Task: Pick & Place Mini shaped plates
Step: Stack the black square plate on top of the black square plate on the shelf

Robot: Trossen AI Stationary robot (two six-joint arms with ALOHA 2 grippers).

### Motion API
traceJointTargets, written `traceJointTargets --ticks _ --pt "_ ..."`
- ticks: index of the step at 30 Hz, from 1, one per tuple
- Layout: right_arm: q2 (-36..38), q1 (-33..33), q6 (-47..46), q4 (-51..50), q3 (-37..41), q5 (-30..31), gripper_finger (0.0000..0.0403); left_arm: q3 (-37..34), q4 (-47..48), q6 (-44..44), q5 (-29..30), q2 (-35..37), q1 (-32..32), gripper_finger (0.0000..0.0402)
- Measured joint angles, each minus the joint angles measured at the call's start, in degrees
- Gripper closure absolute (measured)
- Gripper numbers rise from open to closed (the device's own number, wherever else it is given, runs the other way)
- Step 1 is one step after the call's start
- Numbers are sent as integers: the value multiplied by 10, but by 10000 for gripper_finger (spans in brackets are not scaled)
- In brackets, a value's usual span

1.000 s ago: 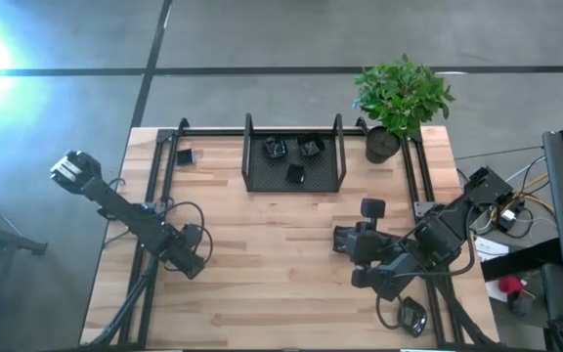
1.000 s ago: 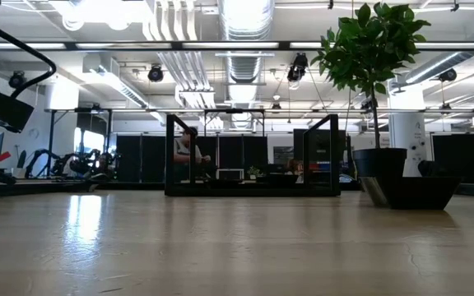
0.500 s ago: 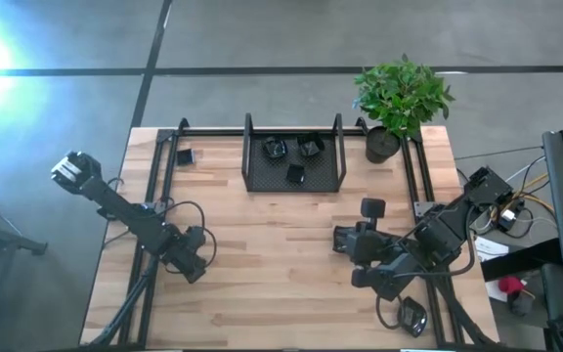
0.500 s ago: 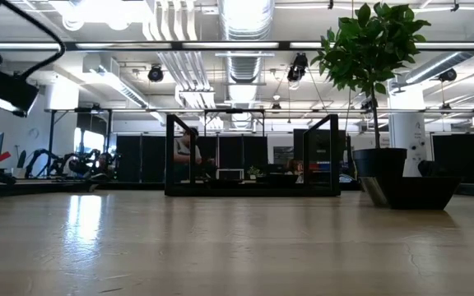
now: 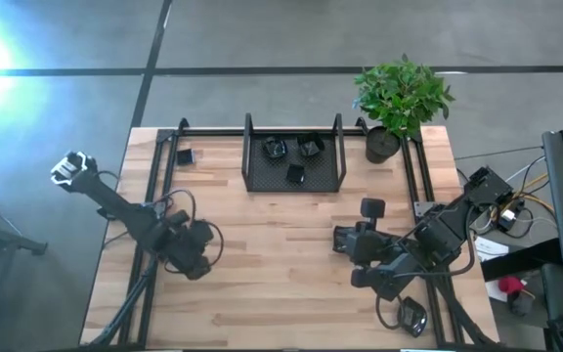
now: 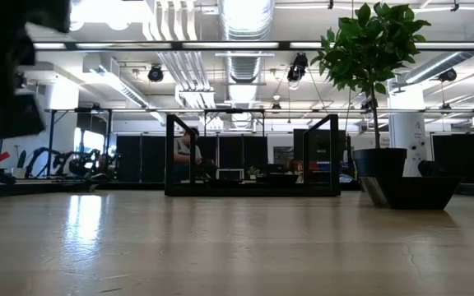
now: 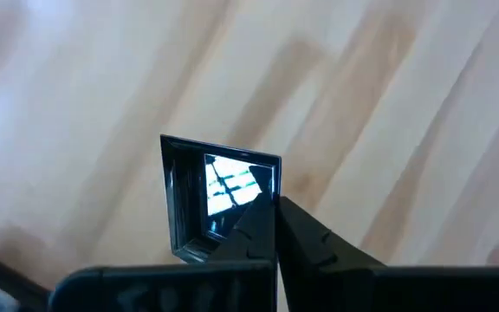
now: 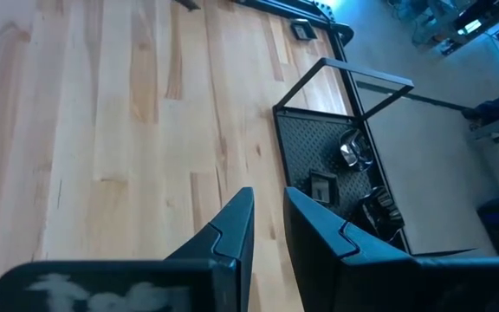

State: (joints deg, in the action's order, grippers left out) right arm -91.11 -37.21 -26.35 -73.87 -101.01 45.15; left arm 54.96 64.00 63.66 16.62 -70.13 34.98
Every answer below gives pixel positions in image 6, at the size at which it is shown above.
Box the square wavy black plate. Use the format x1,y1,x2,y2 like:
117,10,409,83
360,175,464,210

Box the black background robot arms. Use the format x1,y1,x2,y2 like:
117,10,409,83
16,146,118,183

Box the black partition panel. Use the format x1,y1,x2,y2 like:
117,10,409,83
115,134,168,183
432,133,474,184

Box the person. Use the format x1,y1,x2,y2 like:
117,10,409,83
286,159,304,184
174,127,206,182

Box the white framed box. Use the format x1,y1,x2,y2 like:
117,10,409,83
216,168,245,181

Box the black overhead light bar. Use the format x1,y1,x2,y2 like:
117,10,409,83
30,39,474,53

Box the green potted plant black pot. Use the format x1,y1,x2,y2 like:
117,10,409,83
310,2,432,194

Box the white round pillar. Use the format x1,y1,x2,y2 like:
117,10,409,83
388,113,427,178

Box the office chair with black jacket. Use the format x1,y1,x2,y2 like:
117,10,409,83
416,160,454,178

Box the black metal stand frame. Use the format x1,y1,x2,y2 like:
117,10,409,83
46,107,114,178

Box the silver ventilation duct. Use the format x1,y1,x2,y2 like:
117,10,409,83
218,0,276,129

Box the black mesh tray with handles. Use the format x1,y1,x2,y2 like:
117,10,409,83
164,113,342,197

